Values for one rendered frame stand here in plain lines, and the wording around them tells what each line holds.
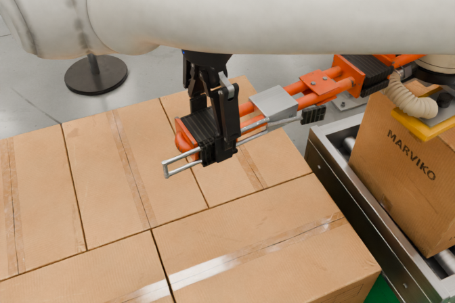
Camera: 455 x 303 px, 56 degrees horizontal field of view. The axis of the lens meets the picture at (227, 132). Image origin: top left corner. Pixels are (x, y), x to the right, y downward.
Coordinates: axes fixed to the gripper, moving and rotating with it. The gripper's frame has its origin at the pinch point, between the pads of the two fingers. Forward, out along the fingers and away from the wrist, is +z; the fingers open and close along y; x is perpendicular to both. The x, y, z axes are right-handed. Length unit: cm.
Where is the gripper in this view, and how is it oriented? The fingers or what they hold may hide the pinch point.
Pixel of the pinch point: (210, 131)
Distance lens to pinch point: 72.4
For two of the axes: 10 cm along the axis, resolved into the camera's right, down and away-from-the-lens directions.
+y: -4.9, -6.3, 6.0
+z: 0.0, 6.9, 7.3
